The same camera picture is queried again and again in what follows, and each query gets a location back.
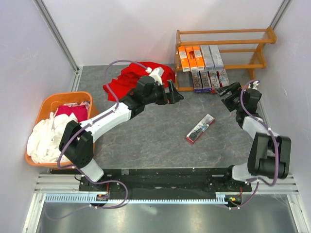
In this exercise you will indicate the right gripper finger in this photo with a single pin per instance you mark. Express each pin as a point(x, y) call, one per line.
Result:
point(228, 102)
point(232, 88)

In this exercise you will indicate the orange toothpaste box windowed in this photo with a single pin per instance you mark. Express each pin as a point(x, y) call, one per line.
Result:
point(191, 58)

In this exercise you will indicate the grey cable duct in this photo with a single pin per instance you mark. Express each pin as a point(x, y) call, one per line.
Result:
point(217, 198)

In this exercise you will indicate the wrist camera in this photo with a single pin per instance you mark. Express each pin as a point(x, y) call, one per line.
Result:
point(156, 74)
point(254, 85)

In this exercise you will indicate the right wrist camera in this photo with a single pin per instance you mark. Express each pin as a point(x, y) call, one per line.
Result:
point(254, 85)

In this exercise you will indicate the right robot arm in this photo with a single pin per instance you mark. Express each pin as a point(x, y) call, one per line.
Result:
point(269, 157)

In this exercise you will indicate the white cloth in basket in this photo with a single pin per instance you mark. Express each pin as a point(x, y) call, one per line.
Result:
point(43, 143)

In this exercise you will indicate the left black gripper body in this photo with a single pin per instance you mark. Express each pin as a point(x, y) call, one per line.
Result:
point(159, 94)

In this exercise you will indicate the orange plastic basket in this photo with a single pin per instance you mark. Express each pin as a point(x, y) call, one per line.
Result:
point(52, 103)

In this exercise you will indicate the silver toothpaste box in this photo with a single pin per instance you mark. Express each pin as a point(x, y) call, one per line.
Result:
point(216, 57)
point(205, 51)

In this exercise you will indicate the red R&O box bottom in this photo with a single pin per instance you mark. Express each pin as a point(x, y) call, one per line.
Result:
point(215, 85)

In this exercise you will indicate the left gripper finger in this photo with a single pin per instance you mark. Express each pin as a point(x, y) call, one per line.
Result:
point(171, 87)
point(174, 98)

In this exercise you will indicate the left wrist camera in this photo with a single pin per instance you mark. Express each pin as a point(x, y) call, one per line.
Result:
point(156, 74)

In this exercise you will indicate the magenta cloth in basket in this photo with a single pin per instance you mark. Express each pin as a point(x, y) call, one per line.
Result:
point(80, 111)

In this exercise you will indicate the purple R&O box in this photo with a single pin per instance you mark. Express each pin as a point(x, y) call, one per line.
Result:
point(197, 84)
point(206, 84)

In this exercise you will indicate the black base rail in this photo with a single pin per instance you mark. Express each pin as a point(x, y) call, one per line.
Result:
point(176, 182)

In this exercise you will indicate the wooden two-tier shelf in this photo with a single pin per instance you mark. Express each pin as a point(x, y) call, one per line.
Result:
point(239, 49)

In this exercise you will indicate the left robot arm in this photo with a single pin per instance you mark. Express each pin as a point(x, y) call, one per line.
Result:
point(78, 138)

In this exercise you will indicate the orange toothpaste box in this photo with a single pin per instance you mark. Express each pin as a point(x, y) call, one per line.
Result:
point(199, 59)
point(183, 59)

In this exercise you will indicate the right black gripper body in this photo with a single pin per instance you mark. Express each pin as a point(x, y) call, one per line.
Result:
point(236, 95)

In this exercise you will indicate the red cloth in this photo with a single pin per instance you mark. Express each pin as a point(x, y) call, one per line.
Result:
point(130, 75)

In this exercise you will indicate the red r&o box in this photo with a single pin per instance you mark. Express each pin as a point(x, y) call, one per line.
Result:
point(223, 78)
point(215, 85)
point(200, 128)

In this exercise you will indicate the orange toothpaste box top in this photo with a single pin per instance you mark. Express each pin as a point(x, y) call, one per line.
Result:
point(199, 59)

